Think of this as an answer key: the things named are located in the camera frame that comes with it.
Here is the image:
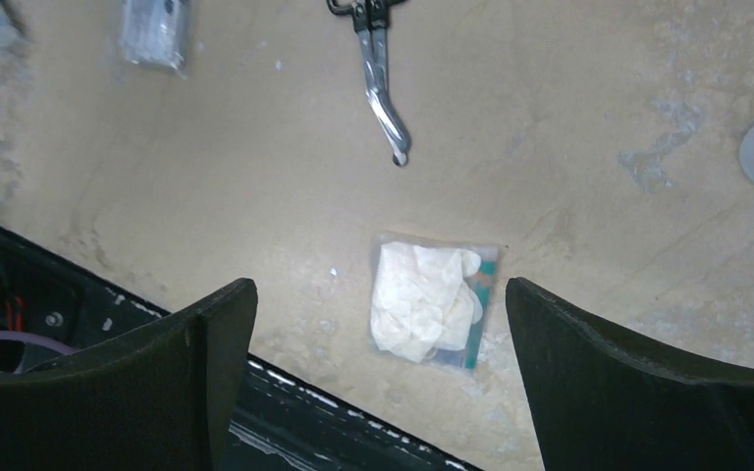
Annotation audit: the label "gauze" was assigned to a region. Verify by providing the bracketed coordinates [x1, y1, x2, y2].
[368, 233, 502, 372]

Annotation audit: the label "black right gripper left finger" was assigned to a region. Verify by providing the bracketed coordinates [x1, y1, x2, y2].
[0, 279, 258, 470]

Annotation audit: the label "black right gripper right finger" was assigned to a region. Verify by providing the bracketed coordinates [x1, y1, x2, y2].
[506, 278, 754, 470]

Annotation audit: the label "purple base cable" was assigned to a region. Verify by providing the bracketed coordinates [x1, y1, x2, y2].
[0, 328, 80, 379]

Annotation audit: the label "clear bag alcohol pads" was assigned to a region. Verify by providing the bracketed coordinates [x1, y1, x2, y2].
[119, 0, 190, 72]

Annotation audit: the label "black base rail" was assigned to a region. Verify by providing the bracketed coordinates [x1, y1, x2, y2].
[0, 227, 469, 470]

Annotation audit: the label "black handled scissors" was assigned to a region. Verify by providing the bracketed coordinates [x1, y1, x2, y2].
[326, 0, 411, 168]

